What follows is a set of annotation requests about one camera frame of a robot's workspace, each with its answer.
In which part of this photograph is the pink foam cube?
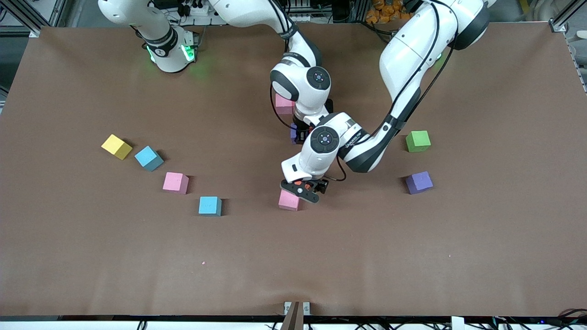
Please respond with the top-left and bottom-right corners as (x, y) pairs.
(278, 189), (301, 211)
(274, 94), (295, 115)
(162, 172), (189, 195)

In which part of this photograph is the blue foam cube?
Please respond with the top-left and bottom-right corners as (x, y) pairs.
(134, 146), (164, 172)
(198, 196), (223, 217)

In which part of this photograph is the white rack device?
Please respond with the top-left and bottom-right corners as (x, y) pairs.
(287, 0), (321, 22)

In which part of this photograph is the green foam cube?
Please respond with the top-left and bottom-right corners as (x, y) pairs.
(405, 130), (432, 153)

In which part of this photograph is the pile of orange objects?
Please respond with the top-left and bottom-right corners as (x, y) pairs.
(365, 0), (425, 24)

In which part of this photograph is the brown table cover sheet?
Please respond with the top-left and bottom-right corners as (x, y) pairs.
(0, 22), (587, 318)

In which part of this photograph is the yellow foam cube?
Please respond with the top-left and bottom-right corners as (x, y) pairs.
(101, 134), (133, 160)

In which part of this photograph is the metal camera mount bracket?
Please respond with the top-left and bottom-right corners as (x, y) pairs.
(283, 301), (311, 330)

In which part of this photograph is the white table frame rail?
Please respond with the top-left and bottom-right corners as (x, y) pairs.
(0, 316), (587, 330)

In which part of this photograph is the black cable bundle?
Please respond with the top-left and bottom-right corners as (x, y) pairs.
(482, 308), (587, 330)

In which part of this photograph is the metal table side rail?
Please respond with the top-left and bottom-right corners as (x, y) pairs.
(568, 37), (587, 94)

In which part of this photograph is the aluminium frame profile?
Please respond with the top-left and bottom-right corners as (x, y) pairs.
(548, 0), (587, 33)
(0, 0), (69, 38)

